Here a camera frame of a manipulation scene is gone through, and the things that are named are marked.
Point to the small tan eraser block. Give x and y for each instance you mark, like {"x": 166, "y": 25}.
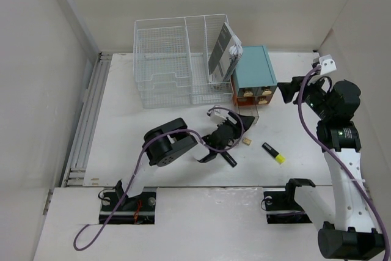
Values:
{"x": 247, "y": 141}

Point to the clear drawer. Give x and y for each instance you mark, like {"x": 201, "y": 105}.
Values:
{"x": 247, "y": 106}
{"x": 263, "y": 100}

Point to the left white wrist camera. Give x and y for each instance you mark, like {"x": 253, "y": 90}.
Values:
{"x": 217, "y": 114}

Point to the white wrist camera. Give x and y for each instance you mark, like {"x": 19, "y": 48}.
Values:
{"x": 217, "y": 114}
{"x": 326, "y": 63}

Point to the yellow cap black highlighter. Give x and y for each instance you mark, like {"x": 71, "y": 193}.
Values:
{"x": 273, "y": 152}

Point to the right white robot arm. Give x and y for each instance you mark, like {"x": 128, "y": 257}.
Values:
{"x": 353, "y": 229}

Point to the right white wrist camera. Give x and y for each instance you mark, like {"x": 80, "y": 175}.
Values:
{"x": 326, "y": 63}

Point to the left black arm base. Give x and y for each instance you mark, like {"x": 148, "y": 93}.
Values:
{"x": 138, "y": 210}

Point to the teal mini drawer cabinet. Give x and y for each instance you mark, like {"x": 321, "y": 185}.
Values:
{"x": 254, "y": 75}

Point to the white wire desk organizer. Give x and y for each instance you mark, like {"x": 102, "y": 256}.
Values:
{"x": 170, "y": 62}

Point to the grey setup guide booklet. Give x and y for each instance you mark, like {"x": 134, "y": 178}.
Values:
{"x": 225, "y": 56}

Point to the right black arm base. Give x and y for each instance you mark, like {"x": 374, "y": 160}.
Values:
{"x": 280, "y": 206}

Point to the aluminium rail frame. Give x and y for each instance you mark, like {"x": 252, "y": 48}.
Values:
{"x": 75, "y": 165}

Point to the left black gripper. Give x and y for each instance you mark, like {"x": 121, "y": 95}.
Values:
{"x": 237, "y": 127}

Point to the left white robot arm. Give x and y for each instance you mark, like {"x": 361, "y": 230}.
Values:
{"x": 166, "y": 143}

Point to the purple cap black marker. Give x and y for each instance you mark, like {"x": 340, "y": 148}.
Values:
{"x": 231, "y": 161}

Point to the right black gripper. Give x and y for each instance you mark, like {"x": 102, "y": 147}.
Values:
{"x": 288, "y": 89}

